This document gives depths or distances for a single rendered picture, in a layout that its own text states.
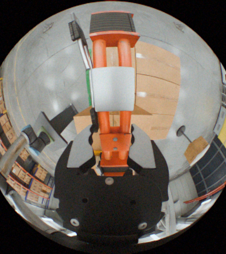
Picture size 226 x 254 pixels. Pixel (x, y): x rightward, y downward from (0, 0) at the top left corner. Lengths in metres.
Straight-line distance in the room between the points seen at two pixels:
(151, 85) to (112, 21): 0.71
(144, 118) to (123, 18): 0.37
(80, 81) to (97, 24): 1.26
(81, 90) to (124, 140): 1.27
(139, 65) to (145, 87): 0.22
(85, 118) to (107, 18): 0.37
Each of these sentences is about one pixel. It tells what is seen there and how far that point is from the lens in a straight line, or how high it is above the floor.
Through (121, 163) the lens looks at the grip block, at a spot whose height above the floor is 1.15.
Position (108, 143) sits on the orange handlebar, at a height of 1.14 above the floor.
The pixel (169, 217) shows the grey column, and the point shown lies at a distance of 1.86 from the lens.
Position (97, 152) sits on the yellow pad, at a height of 1.01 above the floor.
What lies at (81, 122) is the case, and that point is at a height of 0.94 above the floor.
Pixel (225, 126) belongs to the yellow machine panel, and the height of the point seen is 0.97.
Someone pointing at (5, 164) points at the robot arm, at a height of 1.36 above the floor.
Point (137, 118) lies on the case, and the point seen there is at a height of 0.94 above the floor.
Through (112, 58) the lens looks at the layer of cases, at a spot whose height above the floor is 0.54.
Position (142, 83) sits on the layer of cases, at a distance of 0.75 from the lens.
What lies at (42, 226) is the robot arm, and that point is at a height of 1.44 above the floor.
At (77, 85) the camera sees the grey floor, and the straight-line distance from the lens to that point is 1.39.
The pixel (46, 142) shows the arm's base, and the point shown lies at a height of 0.84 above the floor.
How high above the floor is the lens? 1.25
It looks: 57 degrees down
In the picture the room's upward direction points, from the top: 178 degrees counter-clockwise
